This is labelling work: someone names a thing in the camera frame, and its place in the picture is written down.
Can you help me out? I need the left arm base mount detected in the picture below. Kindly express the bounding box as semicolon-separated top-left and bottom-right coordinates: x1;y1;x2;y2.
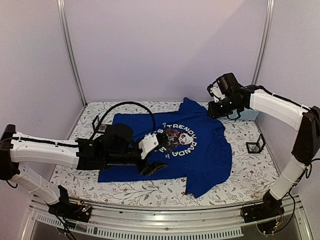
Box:
48;185;92;223

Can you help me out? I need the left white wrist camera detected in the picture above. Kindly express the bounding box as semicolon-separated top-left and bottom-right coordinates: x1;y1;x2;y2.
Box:
138;133;166;160

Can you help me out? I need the right aluminium frame post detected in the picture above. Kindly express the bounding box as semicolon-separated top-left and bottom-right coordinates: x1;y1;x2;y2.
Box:
251;0;275;85

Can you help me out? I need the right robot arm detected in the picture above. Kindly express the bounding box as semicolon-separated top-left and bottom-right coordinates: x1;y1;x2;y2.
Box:
207;72;320;218

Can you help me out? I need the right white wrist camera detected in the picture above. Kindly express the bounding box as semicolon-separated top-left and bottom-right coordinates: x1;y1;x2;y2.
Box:
207;80;225;103

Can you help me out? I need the light blue plastic basket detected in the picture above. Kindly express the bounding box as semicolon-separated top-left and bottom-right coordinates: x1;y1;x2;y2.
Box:
239;108;260;121

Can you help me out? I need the floral patterned tablecloth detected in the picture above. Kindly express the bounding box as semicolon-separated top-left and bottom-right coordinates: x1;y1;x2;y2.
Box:
48;100;283;208

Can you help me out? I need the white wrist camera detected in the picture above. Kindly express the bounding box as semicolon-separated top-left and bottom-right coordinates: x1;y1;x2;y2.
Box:
138;133;166;160
207;80;225;103

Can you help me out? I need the black cable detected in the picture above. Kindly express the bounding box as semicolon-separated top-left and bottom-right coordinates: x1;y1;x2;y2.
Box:
287;187;297;226
91;100;157;141

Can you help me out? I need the left black cable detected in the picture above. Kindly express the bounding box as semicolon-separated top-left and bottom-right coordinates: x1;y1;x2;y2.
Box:
91;100;157;141

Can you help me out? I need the left aluminium frame post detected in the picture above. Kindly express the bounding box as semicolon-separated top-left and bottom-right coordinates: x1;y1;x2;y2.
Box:
56;0;88;107

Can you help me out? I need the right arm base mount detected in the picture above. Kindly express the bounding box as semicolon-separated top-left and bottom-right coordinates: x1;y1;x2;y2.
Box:
240;202;285;236

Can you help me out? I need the right black cable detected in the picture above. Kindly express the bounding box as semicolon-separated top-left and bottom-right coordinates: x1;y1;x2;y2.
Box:
287;187;297;226

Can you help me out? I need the black brooch box yellow brooch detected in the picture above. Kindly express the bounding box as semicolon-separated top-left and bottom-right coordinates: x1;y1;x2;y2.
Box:
92;115;108;134

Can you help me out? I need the aluminium frame post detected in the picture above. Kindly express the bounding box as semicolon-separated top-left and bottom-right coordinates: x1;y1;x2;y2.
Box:
56;0;88;107
251;0;275;85

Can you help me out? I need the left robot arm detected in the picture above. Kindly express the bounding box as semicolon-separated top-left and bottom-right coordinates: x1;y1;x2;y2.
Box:
0;123;168;217

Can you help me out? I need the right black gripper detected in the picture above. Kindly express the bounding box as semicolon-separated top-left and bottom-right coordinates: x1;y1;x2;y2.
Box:
207;96;241;119

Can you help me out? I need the blue printed t-shirt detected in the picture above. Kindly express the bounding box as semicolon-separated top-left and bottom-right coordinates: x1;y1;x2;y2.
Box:
98;97;232;198

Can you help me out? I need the black brooch box silver brooch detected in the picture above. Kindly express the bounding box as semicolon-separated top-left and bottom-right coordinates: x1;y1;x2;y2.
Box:
245;133;266;154

